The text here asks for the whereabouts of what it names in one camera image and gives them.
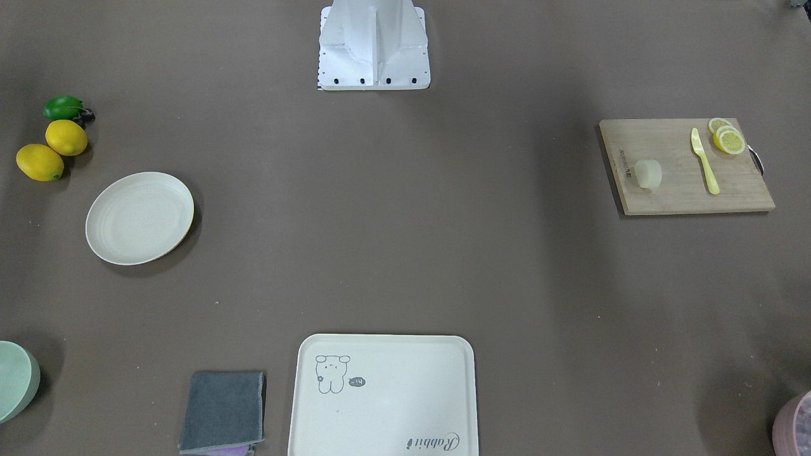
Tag pale steamed bun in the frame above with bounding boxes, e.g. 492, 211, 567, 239
634, 159, 663, 190

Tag cream round plate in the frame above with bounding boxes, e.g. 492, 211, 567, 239
85, 172, 195, 266

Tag cream rabbit tray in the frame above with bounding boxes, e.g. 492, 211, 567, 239
288, 334, 479, 455

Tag grey folded cloth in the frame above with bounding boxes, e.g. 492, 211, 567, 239
179, 370, 265, 455

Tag wooden cutting board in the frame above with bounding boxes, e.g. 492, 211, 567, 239
599, 118, 776, 216

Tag yellow plastic knife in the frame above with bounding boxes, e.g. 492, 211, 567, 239
690, 128, 720, 194

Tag lemon slice back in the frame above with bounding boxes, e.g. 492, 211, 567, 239
708, 117, 734, 135

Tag lemon slice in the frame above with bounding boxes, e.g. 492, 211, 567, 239
713, 126, 747, 155
708, 117, 734, 135

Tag lemon slice front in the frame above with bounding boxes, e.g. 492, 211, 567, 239
713, 126, 747, 155

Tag dark purple grapes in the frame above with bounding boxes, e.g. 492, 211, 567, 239
70, 108, 96, 129

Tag yellow lemon upper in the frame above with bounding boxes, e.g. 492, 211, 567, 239
44, 120, 89, 156

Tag yellow lemon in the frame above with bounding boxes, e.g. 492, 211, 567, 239
16, 144, 64, 182
44, 120, 89, 156

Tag green lime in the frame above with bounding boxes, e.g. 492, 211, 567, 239
42, 96, 84, 120

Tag yellow lemon lower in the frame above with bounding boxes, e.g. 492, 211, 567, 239
16, 144, 64, 182

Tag mint green bowl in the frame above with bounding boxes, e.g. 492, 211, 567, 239
1, 341, 41, 424

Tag pink ice bowl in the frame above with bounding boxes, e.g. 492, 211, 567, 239
772, 391, 810, 455

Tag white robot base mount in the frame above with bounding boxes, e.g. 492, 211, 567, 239
317, 1, 431, 91

